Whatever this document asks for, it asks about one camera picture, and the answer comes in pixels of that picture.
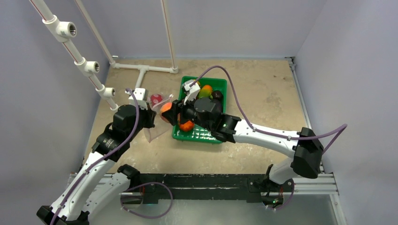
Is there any peach fruit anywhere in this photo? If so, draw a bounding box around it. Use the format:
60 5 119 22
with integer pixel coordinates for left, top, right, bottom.
160 102 172 123

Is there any clear zip top bag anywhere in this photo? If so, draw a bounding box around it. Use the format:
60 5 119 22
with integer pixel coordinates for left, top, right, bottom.
143 94 174 143

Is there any red tomato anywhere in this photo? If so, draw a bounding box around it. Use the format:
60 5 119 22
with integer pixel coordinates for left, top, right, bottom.
150 94 163 105

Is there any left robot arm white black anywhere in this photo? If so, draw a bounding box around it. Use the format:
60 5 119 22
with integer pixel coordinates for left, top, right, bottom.
37 105 156 225

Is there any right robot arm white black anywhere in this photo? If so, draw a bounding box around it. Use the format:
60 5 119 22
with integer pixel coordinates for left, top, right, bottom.
160 97 323 191

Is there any green orange mango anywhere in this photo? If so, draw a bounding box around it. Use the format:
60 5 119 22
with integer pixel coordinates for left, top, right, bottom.
197 85 213 99

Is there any dark purple plum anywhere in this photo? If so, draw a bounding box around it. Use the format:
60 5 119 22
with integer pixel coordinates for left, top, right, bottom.
211 90 224 101

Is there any green plastic tray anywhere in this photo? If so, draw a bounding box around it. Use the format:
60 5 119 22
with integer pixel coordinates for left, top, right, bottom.
171 76 228 144

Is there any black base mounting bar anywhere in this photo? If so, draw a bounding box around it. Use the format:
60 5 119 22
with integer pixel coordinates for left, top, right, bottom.
139 173 281 204

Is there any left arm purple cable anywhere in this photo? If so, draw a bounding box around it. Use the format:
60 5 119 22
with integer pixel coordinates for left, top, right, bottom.
48 88 140 225

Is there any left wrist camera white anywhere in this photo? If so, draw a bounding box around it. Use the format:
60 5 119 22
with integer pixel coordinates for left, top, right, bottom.
125 88 149 110

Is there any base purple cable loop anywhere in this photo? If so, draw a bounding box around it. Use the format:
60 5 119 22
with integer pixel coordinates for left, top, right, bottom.
120 182 174 220

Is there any white PVC pipe frame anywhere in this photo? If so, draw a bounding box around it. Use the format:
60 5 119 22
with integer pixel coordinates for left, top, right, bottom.
30 0 179 111

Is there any aluminium frame rail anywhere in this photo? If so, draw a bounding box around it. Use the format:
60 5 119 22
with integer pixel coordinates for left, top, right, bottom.
67 57 347 225

